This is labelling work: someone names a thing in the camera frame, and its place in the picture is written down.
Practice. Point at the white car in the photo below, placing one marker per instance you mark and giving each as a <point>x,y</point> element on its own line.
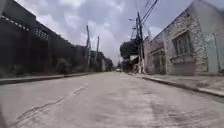
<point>118,70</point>

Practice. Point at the dark tree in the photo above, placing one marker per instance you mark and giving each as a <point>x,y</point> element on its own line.
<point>128,50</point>

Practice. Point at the utility pole with crossarms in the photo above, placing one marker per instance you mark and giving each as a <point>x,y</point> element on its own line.
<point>140,43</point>

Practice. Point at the grey concrete road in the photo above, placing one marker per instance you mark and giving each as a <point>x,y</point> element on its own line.
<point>113,100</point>

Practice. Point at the row of bushes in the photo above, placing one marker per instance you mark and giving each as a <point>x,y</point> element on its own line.
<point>63,66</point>

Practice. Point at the low concrete kerb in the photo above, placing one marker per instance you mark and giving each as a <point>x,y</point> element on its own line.
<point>36,78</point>

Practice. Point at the stone faced building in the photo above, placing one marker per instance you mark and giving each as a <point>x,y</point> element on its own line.
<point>190,43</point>

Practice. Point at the raised concrete pavement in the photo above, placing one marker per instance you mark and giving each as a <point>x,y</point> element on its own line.
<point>196,83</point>

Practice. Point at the long dark wall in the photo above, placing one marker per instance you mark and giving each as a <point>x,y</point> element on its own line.
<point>23,43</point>

